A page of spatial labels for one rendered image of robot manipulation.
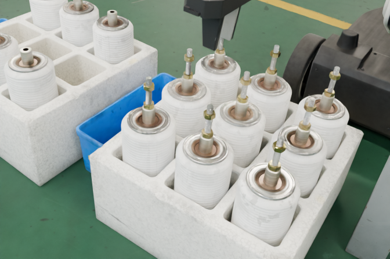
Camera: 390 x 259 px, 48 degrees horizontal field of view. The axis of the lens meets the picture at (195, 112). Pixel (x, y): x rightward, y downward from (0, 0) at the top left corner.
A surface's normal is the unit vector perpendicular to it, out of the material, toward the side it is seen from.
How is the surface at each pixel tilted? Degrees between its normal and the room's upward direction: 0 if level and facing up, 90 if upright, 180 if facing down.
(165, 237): 90
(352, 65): 45
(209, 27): 90
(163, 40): 0
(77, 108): 90
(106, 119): 88
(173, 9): 0
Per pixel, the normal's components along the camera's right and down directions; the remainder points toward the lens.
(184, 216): -0.55, 0.49
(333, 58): -0.36, -0.22
